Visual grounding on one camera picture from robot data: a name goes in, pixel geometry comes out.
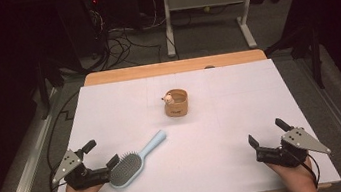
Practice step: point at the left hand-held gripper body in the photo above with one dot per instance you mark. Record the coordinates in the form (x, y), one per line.
(84, 178)

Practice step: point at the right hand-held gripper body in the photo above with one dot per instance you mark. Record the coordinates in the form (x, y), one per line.
(287, 153)

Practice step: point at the light blue hairbrush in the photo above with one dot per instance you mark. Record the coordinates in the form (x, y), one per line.
(125, 169)

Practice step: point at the person's right hand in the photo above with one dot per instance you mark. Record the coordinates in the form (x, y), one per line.
(292, 174)

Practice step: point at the white table board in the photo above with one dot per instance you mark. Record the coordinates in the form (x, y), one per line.
(204, 138)

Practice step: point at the black metal stand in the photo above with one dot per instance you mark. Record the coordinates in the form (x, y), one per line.
(43, 90)
(315, 55)

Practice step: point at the tan cup with animal figure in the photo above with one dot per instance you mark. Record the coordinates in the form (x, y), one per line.
(178, 106)

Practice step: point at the dark round table grommet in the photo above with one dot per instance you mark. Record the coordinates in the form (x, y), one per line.
(209, 67)

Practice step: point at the wooden table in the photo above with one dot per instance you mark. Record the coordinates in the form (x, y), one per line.
(171, 67)

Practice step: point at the black computer tower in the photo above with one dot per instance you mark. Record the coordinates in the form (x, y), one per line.
(81, 27)

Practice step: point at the small yellow-green ball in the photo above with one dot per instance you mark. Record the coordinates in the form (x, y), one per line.
(206, 9)

